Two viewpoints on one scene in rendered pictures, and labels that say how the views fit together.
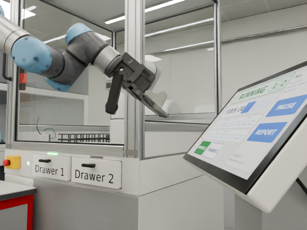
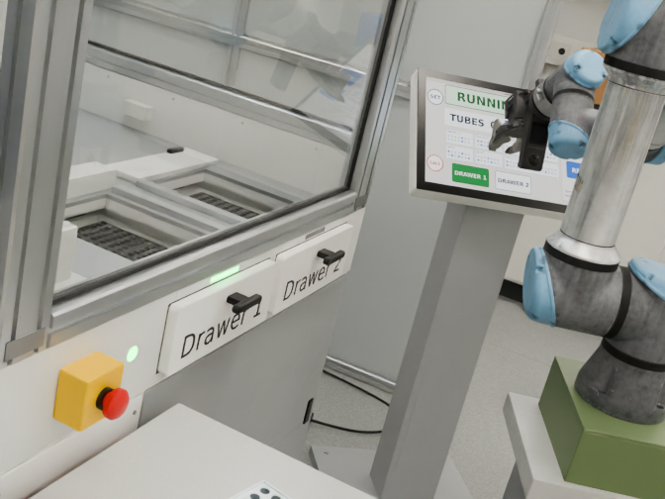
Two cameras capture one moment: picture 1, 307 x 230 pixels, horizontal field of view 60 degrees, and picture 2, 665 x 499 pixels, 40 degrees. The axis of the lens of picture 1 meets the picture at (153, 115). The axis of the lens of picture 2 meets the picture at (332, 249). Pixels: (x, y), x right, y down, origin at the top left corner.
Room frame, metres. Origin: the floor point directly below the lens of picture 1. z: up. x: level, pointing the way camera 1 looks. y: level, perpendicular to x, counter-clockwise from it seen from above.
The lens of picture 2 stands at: (1.50, 1.80, 1.47)
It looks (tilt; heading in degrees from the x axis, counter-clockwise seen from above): 19 degrees down; 257
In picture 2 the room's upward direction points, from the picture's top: 14 degrees clockwise
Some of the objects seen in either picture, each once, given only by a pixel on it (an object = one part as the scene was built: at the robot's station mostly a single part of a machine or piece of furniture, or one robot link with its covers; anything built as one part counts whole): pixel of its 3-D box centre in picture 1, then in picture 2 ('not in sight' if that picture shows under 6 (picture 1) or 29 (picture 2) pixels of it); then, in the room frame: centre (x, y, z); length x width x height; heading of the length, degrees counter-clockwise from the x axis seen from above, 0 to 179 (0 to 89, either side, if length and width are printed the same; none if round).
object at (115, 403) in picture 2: (6, 162); (112, 402); (1.49, 0.82, 0.88); 0.04 x 0.03 x 0.04; 56
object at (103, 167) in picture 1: (94, 172); (312, 265); (1.17, 0.26, 0.87); 0.29 x 0.02 x 0.11; 56
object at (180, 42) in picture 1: (188, 46); not in sight; (1.45, -0.19, 1.52); 0.87 x 0.01 x 0.86; 146
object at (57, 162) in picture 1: (50, 166); (222, 313); (1.35, 0.52, 0.87); 0.29 x 0.02 x 0.11; 56
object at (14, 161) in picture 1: (12, 162); (90, 391); (1.52, 0.80, 0.88); 0.07 x 0.05 x 0.07; 56
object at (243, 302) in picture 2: (45, 160); (240, 301); (1.33, 0.53, 0.91); 0.07 x 0.04 x 0.01; 56
